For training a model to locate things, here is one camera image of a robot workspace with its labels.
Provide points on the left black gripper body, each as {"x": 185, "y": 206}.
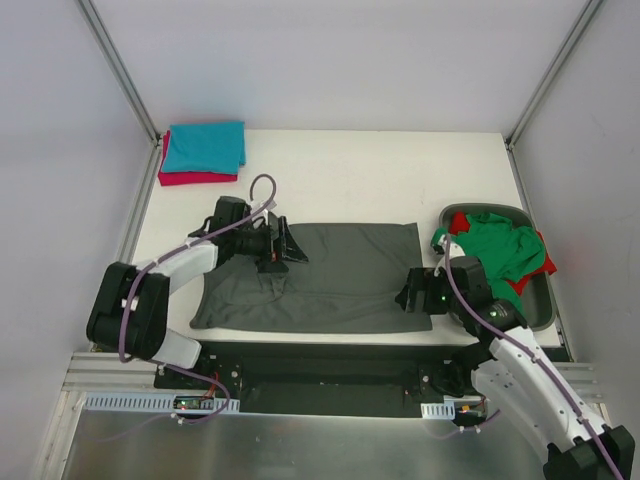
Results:
{"x": 275, "y": 244}

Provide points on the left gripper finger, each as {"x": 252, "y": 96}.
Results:
{"x": 266, "y": 266}
{"x": 287, "y": 247}

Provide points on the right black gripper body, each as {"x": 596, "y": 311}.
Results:
{"x": 416, "y": 291}

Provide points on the grey t-shirt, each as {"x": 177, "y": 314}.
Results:
{"x": 348, "y": 285}

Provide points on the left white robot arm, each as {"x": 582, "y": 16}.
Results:
{"x": 130, "y": 312}

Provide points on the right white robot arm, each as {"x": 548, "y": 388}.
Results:
{"x": 507, "y": 366}

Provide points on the green t-shirt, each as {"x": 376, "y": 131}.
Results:
{"x": 500, "y": 250}

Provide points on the red t-shirt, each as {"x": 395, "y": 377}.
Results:
{"x": 530, "y": 277}

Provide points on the grey plastic basket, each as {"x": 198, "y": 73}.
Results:
{"x": 535, "y": 294}

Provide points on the folded magenta t-shirt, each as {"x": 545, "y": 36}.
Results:
{"x": 192, "y": 179}

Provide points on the folded teal t-shirt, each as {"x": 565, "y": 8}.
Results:
{"x": 217, "y": 148}

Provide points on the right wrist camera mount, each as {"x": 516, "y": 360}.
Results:
{"x": 448, "y": 249}

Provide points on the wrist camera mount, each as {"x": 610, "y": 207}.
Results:
{"x": 448, "y": 249}
{"x": 260, "y": 207}

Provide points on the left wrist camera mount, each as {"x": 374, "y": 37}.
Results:
{"x": 260, "y": 207}

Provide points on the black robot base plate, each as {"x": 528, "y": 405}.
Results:
{"x": 345, "y": 380}

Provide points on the right white cable duct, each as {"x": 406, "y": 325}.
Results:
{"x": 438, "y": 411}

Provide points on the white cable duct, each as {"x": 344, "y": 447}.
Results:
{"x": 438, "y": 411}
{"x": 159, "y": 403}

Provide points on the left white cable duct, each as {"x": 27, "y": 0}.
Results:
{"x": 159, "y": 403}

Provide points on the left aluminium frame post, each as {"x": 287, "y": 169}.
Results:
{"x": 102, "y": 37}

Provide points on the aluminium frame post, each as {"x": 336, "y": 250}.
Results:
{"x": 102, "y": 37}
{"x": 566, "y": 49}

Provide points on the right aluminium frame post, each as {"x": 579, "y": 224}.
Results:
{"x": 566, "y": 49}

